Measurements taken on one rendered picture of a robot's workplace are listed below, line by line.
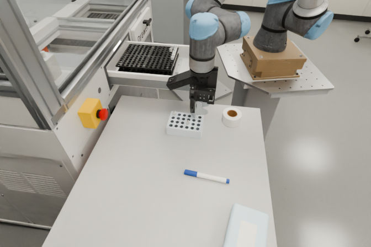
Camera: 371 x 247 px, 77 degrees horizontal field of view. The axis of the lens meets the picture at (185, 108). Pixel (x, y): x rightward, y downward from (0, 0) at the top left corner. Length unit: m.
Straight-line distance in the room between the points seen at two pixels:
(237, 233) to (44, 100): 0.57
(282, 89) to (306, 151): 0.91
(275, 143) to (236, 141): 1.09
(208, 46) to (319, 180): 1.40
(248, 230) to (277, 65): 0.73
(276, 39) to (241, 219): 0.77
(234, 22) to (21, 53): 0.52
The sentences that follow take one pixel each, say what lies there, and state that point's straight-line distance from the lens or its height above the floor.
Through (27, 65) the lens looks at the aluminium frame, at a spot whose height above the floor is 1.13.
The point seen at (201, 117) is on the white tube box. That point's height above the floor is 0.79.
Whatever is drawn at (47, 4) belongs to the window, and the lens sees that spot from 0.71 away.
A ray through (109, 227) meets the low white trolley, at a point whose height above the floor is 0.76.
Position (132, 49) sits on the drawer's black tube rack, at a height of 0.90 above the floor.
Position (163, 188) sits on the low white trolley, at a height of 0.76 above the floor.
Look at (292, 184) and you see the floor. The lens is 1.75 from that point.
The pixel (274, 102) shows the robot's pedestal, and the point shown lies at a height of 0.58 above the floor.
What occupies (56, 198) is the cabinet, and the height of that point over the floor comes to 0.48.
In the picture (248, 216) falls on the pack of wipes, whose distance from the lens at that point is 0.67.
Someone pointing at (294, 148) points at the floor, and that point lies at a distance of 1.94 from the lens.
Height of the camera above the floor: 1.41
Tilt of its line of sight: 43 degrees down
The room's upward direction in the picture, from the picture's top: straight up
